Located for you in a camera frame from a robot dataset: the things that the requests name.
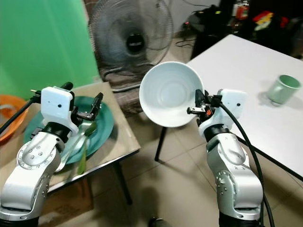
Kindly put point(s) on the black beige-table leg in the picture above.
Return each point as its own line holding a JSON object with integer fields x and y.
{"x": 123, "y": 184}

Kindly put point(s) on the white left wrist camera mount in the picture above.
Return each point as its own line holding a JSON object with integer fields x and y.
{"x": 57, "y": 105}

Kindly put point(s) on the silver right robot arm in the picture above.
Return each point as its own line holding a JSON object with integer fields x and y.
{"x": 232, "y": 175}

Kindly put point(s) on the white ceramic bowl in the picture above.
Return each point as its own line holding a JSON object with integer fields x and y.
{"x": 168, "y": 92}

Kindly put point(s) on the black white-table leg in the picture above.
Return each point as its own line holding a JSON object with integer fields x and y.
{"x": 160, "y": 144}

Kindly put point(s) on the green plastic spoon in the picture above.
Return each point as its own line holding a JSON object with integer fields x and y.
{"x": 83, "y": 158}

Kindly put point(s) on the green backdrop cloth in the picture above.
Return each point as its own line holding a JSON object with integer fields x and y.
{"x": 45, "y": 42}

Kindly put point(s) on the pale green mug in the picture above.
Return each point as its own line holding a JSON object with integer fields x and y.
{"x": 283, "y": 90}

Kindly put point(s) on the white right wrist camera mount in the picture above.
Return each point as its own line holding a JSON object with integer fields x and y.
{"x": 231, "y": 106}

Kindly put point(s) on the brown patterned box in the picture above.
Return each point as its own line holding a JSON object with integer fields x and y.
{"x": 130, "y": 101}

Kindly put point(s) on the red can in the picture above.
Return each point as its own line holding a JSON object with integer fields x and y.
{"x": 241, "y": 9}

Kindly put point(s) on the brown cardboard sheet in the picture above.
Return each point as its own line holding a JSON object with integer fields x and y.
{"x": 71, "y": 203}

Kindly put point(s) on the red yellow packet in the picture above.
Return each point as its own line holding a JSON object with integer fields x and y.
{"x": 263, "y": 20}

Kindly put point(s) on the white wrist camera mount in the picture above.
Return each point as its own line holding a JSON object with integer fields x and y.
{"x": 231, "y": 106}
{"x": 57, "y": 105}

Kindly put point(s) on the black cabinet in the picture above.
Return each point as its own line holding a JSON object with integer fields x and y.
{"x": 206, "y": 33}

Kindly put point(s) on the black robot foot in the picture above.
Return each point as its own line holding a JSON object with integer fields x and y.
{"x": 156, "y": 222}

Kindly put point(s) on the teal round plate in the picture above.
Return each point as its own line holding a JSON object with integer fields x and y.
{"x": 102, "y": 127}

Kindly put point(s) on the orange round plate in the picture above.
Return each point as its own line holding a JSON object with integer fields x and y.
{"x": 12, "y": 127}

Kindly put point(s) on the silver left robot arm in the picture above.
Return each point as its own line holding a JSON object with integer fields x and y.
{"x": 35, "y": 161}

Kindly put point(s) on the grey standing fan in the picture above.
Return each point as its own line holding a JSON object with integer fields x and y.
{"x": 135, "y": 43}

